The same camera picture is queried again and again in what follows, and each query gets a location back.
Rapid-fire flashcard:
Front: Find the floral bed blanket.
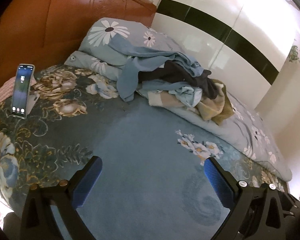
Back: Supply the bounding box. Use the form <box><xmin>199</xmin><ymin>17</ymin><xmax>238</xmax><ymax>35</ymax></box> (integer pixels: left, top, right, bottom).
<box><xmin>0</xmin><ymin>64</ymin><xmax>290</xmax><ymax>240</ymax></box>

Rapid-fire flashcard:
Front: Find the white wardrobe with black stripe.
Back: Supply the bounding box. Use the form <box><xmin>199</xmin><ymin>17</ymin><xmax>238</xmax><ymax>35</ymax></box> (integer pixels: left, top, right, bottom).
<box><xmin>151</xmin><ymin>0</ymin><xmax>300</xmax><ymax>120</ymax></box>

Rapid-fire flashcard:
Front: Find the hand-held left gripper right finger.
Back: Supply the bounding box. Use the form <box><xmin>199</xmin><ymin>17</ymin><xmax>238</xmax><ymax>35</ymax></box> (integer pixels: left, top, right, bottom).
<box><xmin>204</xmin><ymin>157</ymin><xmax>290</xmax><ymax>240</ymax></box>

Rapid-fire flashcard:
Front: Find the beige checked garment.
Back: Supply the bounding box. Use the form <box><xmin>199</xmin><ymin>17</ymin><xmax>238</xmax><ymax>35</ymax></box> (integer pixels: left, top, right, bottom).
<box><xmin>147</xmin><ymin>79</ymin><xmax>235</xmax><ymax>125</ymax></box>

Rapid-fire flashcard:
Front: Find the large daisy print pillow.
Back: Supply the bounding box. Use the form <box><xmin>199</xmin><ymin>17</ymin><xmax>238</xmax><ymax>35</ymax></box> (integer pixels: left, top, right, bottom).
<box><xmin>79</xmin><ymin>17</ymin><xmax>190</xmax><ymax>65</ymax></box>

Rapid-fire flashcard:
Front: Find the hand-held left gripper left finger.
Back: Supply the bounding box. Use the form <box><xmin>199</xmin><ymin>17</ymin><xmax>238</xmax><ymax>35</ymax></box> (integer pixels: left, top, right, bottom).
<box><xmin>20</xmin><ymin>156</ymin><xmax>103</xmax><ymax>240</ymax></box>

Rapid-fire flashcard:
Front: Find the dark garment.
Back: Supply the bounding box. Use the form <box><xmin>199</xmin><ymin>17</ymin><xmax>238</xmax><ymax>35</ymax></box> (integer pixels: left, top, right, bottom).
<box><xmin>137</xmin><ymin>60</ymin><xmax>222</xmax><ymax>100</ymax></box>

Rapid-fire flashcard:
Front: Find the pink knitted cloth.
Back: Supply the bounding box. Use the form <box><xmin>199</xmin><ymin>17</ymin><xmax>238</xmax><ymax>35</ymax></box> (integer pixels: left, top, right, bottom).
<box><xmin>0</xmin><ymin>76</ymin><xmax>37</xmax><ymax>103</ymax></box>

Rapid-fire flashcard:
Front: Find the light blue floral quilt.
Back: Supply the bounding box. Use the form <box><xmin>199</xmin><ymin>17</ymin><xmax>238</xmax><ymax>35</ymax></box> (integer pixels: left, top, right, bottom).
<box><xmin>137</xmin><ymin>90</ymin><xmax>293</xmax><ymax>182</ymax></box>

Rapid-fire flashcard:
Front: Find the wooden headboard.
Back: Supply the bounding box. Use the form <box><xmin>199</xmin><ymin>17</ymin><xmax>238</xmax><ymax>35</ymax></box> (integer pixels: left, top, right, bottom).
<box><xmin>0</xmin><ymin>0</ymin><xmax>157</xmax><ymax>93</ymax></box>

